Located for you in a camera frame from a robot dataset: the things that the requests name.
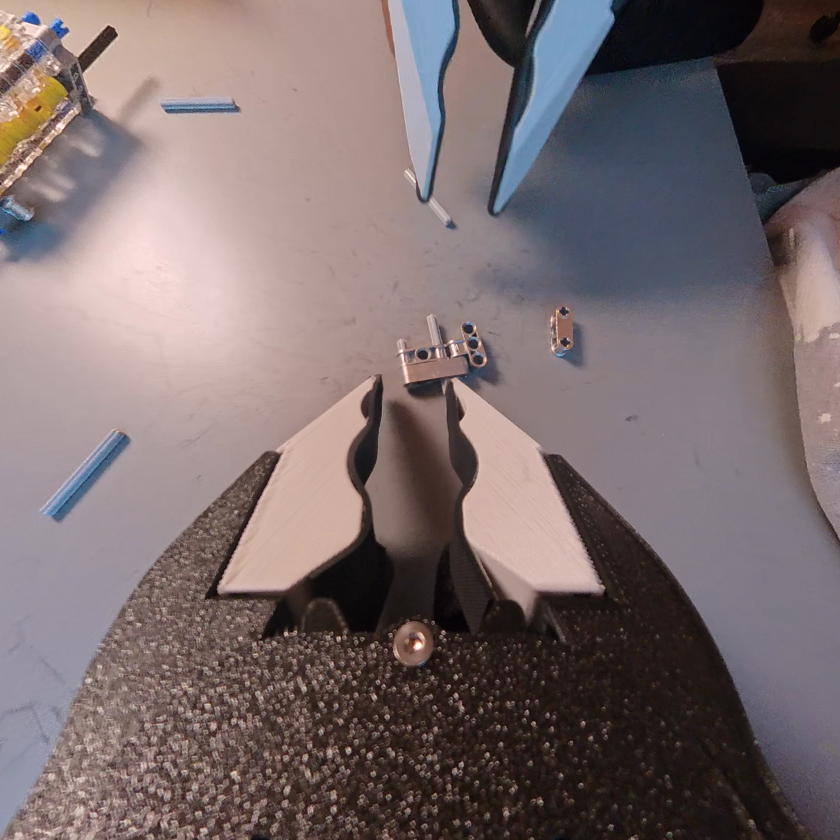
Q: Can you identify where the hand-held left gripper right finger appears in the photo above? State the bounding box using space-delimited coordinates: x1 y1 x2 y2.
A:
445 379 606 603

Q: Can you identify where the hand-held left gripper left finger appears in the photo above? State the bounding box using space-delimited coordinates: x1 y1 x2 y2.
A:
217 374 385 609

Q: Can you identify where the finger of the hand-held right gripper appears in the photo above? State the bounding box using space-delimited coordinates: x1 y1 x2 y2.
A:
487 0 619 217
387 0 460 203

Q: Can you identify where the short grey axle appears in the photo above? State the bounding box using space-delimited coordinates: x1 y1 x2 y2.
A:
403 167 457 229

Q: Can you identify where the grey three-hole beam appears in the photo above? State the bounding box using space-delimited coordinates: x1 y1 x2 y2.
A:
449 320 491 370

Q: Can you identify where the grey block with pins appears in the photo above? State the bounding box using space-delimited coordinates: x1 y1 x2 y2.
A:
395 314 471 392

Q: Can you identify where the grey double cross-hole connector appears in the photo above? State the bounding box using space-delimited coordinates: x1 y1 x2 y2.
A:
549 304 577 357

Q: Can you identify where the clear brick gearbox model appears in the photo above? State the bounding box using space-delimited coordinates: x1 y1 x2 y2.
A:
0 10 119 232

